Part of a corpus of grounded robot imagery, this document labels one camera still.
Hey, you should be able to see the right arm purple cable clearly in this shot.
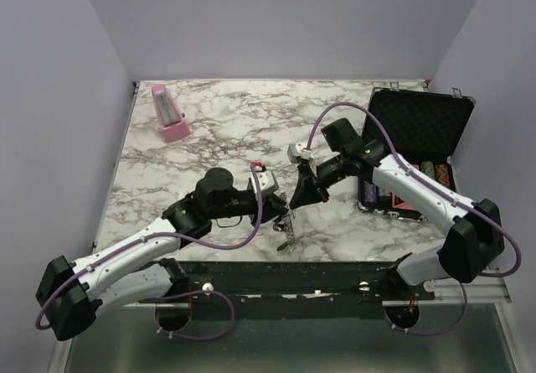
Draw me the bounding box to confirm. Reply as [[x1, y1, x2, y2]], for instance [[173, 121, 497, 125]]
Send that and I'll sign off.
[[306, 101, 523, 337]]

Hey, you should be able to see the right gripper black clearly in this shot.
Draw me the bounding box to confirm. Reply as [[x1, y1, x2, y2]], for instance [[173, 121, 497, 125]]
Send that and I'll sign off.
[[289, 152, 348, 209]]

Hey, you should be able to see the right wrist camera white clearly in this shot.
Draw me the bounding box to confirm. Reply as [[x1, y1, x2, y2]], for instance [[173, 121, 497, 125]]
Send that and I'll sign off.
[[287, 142, 316, 165]]

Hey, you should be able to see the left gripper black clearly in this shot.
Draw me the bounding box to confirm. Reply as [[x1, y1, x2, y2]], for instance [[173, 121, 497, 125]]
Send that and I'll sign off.
[[209, 190, 289, 228]]

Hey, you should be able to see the aluminium rail frame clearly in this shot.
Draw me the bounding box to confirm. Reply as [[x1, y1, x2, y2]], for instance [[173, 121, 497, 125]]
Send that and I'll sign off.
[[50, 262, 520, 372]]

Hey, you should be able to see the grey poker chip stack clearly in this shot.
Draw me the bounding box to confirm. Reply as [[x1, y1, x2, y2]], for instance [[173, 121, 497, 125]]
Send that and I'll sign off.
[[377, 186, 391, 205]]

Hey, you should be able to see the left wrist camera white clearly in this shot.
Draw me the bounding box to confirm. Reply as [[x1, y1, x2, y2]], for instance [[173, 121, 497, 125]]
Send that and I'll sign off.
[[250, 168, 279, 197]]

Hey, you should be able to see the orange poker chip stack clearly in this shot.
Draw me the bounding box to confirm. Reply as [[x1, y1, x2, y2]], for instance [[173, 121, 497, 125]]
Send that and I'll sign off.
[[435, 163, 451, 189]]

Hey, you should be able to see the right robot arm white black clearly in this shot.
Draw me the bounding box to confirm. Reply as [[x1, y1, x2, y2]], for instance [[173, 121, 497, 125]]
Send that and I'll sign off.
[[287, 118, 504, 299]]

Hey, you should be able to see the green poker chip stack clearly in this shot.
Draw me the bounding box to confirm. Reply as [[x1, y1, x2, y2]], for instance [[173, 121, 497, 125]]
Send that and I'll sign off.
[[420, 161, 435, 177]]

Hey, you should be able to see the purple poker chip stack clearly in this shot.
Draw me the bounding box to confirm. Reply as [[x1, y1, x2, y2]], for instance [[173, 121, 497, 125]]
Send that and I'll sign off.
[[363, 182, 378, 206]]

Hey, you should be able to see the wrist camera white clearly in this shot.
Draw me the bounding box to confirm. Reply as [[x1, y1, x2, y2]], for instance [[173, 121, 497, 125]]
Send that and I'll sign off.
[[250, 168, 279, 197], [287, 142, 316, 165]]

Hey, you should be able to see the metal disc with key rings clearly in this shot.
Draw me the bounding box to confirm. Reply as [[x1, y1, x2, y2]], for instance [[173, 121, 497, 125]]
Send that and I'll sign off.
[[272, 210, 298, 253]]

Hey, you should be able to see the black foam-lined case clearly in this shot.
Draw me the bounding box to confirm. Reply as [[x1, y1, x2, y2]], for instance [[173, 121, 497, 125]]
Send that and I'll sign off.
[[358, 88, 476, 220]]

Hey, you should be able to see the pink warning card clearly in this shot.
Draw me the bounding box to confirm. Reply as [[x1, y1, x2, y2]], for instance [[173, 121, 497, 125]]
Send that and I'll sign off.
[[391, 194, 415, 211]]

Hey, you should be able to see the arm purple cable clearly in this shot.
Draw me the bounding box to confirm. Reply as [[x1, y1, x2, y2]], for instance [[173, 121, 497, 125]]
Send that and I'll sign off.
[[35, 163, 265, 340], [306, 101, 523, 337]]

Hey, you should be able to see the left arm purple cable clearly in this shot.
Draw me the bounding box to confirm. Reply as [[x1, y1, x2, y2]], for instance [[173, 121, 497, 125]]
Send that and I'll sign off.
[[35, 163, 265, 340]]

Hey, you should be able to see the black mounting base plate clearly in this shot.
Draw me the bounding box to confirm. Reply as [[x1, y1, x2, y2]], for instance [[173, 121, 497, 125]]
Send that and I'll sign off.
[[134, 259, 435, 320]]

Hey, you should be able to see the pink metronome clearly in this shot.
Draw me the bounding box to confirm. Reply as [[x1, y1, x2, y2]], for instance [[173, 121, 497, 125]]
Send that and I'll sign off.
[[152, 85, 191, 143]]

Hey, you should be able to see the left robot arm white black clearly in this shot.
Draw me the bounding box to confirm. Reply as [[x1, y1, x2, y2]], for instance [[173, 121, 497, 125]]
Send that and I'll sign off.
[[35, 162, 287, 341]]

